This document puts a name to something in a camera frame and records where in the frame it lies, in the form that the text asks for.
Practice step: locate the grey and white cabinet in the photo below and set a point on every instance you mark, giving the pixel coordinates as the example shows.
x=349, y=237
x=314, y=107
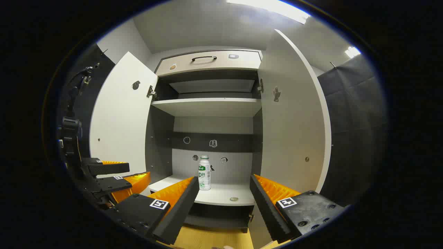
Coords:
x=159, y=145

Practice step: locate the beige cabinet drawer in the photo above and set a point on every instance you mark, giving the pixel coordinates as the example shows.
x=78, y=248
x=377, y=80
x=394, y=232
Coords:
x=221, y=64

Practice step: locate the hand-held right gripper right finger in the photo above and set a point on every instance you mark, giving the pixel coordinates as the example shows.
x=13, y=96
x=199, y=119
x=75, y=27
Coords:
x=266, y=211

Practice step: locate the black backdrop cloth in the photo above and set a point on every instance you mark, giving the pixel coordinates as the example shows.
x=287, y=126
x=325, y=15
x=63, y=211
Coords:
x=356, y=131
x=93, y=79

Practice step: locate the white cabinet shelf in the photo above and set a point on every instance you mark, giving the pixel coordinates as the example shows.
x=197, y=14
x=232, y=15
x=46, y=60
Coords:
x=221, y=193
x=207, y=106

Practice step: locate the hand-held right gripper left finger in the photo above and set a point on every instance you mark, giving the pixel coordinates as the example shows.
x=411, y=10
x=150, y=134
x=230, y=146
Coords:
x=180, y=211

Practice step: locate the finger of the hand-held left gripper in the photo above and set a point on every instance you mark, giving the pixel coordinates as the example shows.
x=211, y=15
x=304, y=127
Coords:
x=110, y=185
x=110, y=168

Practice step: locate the small ceiling light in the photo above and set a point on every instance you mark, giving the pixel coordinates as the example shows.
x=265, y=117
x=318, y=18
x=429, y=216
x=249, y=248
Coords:
x=352, y=52

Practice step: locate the white bottle with green label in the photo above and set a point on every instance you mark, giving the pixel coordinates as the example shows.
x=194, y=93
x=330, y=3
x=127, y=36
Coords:
x=204, y=176

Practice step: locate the metal door hinge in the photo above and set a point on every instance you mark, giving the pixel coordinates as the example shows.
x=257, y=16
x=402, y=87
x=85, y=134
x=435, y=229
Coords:
x=151, y=92
x=261, y=85

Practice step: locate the long ceiling light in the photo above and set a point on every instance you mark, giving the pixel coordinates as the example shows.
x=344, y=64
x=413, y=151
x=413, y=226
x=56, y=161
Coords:
x=273, y=7

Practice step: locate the white cabinet door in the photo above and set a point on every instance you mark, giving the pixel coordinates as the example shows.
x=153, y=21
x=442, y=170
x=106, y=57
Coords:
x=121, y=121
x=294, y=131

